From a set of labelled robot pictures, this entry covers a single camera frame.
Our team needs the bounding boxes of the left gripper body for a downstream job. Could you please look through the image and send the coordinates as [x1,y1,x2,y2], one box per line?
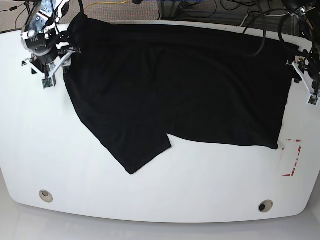
[286,56,320,97]

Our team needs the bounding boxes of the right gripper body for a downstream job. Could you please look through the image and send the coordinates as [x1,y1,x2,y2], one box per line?
[21,45,80,80]

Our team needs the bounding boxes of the black t-shirt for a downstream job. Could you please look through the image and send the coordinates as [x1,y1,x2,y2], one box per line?
[64,14,297,174]

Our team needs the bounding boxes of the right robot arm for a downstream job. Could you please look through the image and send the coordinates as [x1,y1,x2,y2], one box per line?
[20,0,81,88]

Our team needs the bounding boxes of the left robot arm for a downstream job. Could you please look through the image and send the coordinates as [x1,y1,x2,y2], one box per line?
[277,0,320,105]

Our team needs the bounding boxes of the red tape rectangle marking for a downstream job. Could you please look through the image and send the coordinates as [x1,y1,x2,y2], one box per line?
[280,139,302,177]

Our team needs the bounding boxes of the black tripod stand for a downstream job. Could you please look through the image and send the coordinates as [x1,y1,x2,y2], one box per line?
[14,0,41,29]

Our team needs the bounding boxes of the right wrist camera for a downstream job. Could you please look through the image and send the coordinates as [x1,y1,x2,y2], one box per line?
[41,77,57,89]

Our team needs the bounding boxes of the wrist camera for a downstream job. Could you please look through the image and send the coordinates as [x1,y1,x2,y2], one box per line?
[307,94,320,107]
[41,77,57,89]

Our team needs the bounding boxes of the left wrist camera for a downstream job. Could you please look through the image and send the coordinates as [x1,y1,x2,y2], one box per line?
[307,94,320,107]

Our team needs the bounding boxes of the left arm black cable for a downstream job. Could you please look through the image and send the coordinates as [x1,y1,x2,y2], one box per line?
[242,0,313,58]

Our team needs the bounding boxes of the white cable on floor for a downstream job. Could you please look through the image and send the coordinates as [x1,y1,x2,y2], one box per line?
[240,11,291,27]

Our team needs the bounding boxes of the yellow cable on floor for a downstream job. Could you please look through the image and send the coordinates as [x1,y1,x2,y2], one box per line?
[83,0,128,10]

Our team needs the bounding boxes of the left table cable grommet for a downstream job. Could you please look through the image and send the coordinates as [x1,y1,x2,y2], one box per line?
[39,190,53,203]

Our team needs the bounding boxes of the table cable grommet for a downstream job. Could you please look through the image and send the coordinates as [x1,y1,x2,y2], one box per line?
[258,199,274,213]
[39,190,53,203]

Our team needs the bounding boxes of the right table cable grommet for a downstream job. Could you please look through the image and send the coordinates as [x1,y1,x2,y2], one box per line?
[258,199,274,213]

